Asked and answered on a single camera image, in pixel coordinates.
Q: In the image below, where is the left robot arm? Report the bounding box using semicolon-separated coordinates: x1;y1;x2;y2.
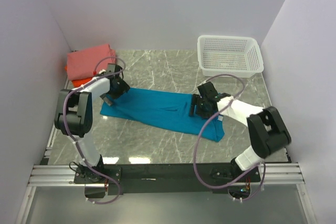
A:
54;63;130;173

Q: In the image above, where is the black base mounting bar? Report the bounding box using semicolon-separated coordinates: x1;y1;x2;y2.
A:
73;163;263;196

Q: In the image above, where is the blue t shirt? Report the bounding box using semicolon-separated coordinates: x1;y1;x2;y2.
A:
99;87;225;143

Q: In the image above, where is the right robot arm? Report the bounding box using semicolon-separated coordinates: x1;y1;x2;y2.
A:
190;82;291;177

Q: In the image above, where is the purple cable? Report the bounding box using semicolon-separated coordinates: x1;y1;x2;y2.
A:
193;73;266;202
62;57;127;205

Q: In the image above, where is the white plastic basket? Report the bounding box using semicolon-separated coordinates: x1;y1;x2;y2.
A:
197;35;264;78

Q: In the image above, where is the folded orange t shirt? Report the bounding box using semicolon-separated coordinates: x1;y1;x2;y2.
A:
71;77;92;88

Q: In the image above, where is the aluminium frame rail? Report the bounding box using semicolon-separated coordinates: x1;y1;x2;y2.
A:
27;79;307;224

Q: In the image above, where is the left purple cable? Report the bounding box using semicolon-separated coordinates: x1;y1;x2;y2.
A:
62;57;127;205

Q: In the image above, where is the folded pink t shirt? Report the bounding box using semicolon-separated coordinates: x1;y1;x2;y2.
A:
66;44;116;81

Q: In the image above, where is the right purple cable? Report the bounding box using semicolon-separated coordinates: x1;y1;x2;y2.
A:
193;73;266;202

